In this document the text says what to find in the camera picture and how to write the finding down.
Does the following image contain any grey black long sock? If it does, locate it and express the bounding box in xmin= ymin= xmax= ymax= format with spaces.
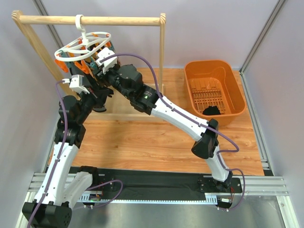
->
xmin=68 ymin=64 xmax=107 ymax=113

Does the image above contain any white round clip hanger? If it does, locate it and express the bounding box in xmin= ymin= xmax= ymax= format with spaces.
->
xmin=54 ymin=14 xmax=112 ymax=62

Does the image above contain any brown argyle sock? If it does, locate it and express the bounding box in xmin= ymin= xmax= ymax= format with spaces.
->
xmin=103 ymin=41 xmax=115 ymax=57

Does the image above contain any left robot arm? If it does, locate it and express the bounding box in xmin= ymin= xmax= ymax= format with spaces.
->
xmin=22 ymin=87 xmax=114 ymax=228

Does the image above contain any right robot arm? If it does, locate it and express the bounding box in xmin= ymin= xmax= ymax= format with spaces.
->
xmin=93 ymin=65 xmax=232 ymax=191

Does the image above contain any orange clothes peg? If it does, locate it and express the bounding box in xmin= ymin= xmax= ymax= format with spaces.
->
xmin=74 ymin=59 xmax=90 ymax=74

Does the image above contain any orange plastic basket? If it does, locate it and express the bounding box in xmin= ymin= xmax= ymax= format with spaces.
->
xmin=184 ymin=60 xmax=246 ymax=126

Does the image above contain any wooden hanging rack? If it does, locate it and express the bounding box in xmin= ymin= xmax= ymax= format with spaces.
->
xmin=11 ymin=10 xmax=166 ymax=122

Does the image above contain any black sock in basket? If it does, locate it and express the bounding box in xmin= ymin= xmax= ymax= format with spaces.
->
xmin=202 ymin=106 xmax=221 ymax=116

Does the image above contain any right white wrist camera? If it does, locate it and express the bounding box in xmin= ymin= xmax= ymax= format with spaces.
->
xmin=95 ymin=47 xmax=118 ymax=74

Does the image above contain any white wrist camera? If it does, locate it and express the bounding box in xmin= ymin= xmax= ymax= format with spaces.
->
xmin=63 ymin=75 xmax=90 ymax=94
xmin=95 ymin=47 xmax=118 ymax=74

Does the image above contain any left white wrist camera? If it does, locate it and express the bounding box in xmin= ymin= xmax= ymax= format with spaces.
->
xmin=63 ymin=75 xmax=90 ymax=94

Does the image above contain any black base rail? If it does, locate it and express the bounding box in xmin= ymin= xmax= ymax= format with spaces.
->
xmin=93 ymin=169 xmax=243 ymax=201

